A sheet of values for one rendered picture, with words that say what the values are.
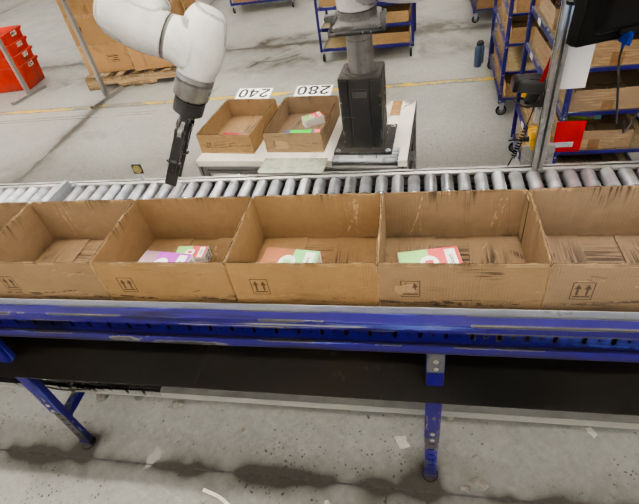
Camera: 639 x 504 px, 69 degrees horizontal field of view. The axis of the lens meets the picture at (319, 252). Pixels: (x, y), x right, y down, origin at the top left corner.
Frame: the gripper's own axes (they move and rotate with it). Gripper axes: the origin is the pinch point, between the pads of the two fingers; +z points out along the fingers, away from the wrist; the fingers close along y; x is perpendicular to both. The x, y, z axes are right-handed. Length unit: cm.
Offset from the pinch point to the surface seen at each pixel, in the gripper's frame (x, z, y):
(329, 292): -47, 8, -23
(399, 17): -121, -26, 393
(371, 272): -53, -3, -25
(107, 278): 9.9, 33.0, -12.0
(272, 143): -27, 20, 91
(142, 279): 0.4, 28.2, -14.0
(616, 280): -102, -26, -35
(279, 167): -32, 24, 77
